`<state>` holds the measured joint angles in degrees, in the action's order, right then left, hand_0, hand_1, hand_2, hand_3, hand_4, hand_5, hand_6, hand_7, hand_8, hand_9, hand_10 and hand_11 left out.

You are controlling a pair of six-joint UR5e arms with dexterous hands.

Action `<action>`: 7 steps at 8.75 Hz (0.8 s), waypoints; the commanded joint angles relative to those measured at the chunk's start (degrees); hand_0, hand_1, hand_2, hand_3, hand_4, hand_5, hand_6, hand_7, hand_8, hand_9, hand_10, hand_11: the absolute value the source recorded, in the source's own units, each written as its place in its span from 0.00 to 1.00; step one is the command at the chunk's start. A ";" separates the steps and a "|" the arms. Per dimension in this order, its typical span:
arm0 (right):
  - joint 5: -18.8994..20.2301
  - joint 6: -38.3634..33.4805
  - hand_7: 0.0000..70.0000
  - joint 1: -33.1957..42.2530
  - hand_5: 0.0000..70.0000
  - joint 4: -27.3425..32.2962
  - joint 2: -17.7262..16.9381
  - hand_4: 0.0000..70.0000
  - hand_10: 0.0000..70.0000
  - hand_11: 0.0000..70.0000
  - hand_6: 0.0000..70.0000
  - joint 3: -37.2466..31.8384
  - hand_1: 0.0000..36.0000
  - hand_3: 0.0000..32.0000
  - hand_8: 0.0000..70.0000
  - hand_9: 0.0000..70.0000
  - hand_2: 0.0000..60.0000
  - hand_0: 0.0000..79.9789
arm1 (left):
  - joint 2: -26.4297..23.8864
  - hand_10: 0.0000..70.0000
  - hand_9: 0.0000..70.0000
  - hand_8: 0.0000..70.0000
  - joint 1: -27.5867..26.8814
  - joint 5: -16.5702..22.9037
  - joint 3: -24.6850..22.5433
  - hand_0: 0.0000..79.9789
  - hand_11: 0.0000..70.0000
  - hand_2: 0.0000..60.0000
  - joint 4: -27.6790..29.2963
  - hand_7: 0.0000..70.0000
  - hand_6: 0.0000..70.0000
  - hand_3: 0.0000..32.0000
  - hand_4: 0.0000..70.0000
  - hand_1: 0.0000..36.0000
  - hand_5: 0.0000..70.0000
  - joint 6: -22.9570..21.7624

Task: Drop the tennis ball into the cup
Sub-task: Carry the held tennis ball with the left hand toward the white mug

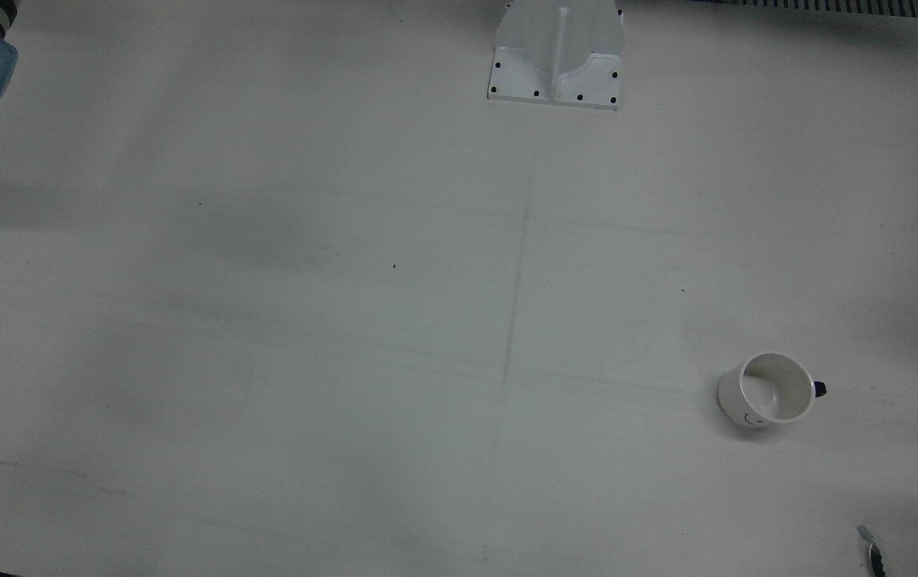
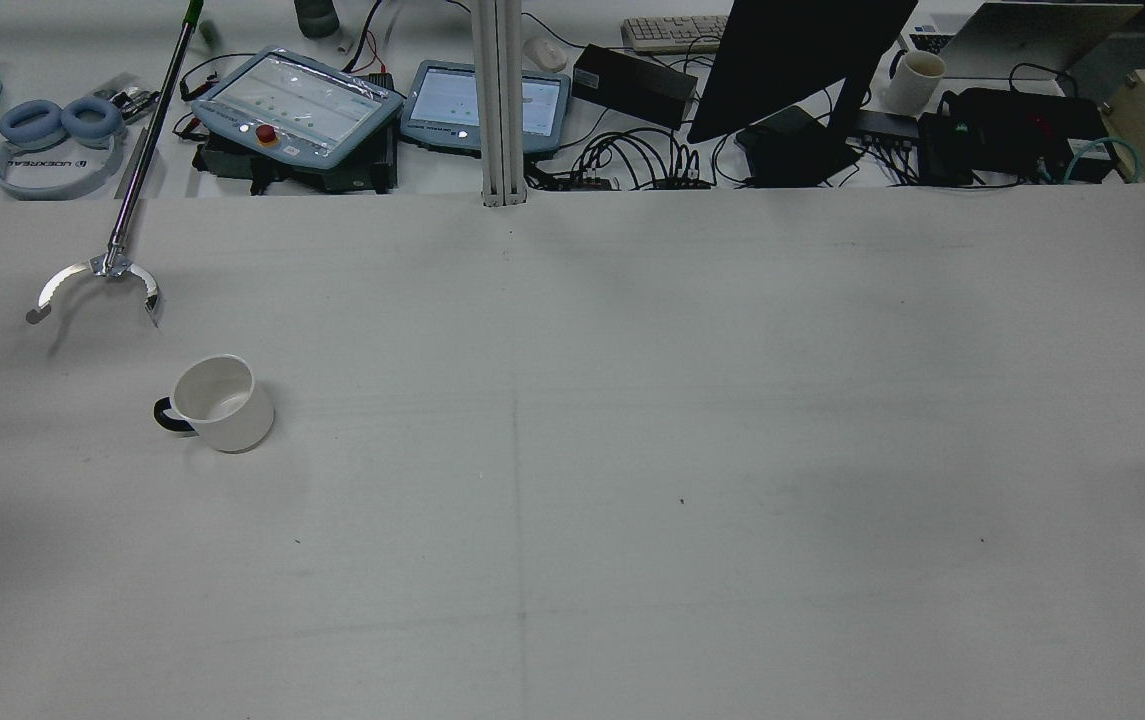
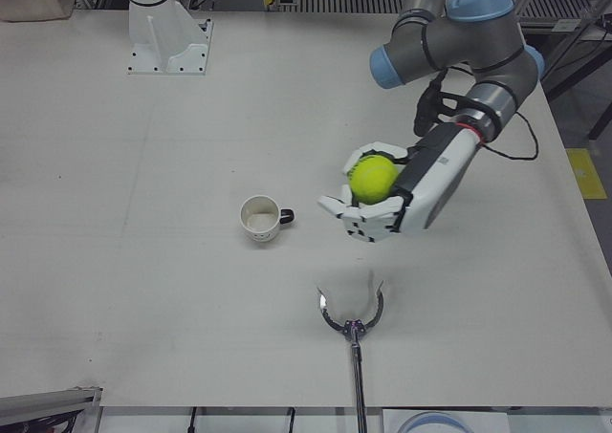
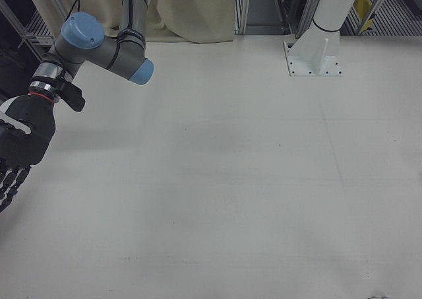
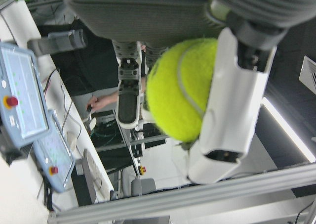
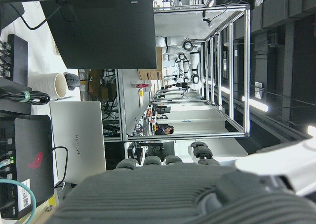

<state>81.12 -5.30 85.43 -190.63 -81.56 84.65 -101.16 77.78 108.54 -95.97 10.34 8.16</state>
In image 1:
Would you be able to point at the metal floor grating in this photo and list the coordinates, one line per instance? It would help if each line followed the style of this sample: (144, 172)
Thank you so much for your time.
(851, 6)

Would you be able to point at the white cup with smiley face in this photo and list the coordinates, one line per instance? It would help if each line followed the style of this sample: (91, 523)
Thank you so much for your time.
(747, 398)

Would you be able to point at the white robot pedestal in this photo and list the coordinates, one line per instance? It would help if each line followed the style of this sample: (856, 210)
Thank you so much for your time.
(556, 56)

